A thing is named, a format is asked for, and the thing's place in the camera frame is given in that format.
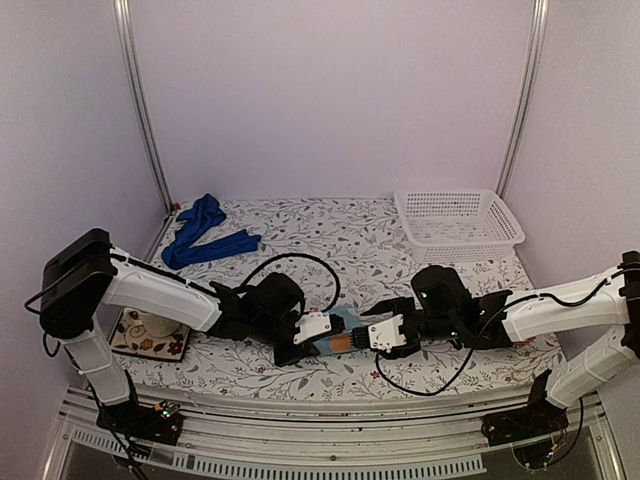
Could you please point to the floral patterned tablecloth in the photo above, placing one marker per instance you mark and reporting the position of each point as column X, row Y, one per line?
column 345, row 251

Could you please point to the light blue orange dotted towel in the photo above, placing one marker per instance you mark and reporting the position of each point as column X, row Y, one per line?
column 338, row 344

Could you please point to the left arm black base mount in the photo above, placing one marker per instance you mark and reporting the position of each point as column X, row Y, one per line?
column 161, row 423

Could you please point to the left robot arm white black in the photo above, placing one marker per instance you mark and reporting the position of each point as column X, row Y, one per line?
column 91, row 272

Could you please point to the cream ribbed mug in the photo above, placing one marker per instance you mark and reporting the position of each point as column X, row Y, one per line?
column 154, row 325

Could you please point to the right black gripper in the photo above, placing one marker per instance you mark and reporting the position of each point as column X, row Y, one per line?
column 394, row 304

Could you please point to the dark blue towel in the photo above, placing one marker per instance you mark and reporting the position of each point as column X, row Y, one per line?
column 204, row 215

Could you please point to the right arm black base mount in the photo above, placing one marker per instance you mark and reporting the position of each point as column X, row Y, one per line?
column 538, row 417

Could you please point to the white plastic perforated basket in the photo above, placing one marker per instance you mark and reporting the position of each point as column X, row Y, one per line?
column 451, row 227

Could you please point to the right aluminium frame post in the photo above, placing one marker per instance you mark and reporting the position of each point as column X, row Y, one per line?
column 534, row 52

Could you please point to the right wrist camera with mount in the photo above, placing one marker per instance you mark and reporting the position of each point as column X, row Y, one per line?
column 384, row 336

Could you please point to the aluminium frame post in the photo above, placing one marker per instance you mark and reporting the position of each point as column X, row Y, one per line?
column 534, row 52
column 125, row 30

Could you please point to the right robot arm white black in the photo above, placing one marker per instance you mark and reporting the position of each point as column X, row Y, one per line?
column 609, row 299

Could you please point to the floral square coaster tile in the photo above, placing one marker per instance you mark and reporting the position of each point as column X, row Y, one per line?
column 136, row 342

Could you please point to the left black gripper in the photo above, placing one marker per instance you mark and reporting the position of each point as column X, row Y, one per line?
column 284, row 358

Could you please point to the front aluminium rail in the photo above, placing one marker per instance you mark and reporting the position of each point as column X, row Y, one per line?
column 226, row 437

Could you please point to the left aluminium frame post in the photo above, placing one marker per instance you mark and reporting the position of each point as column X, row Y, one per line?
column 125, row 30

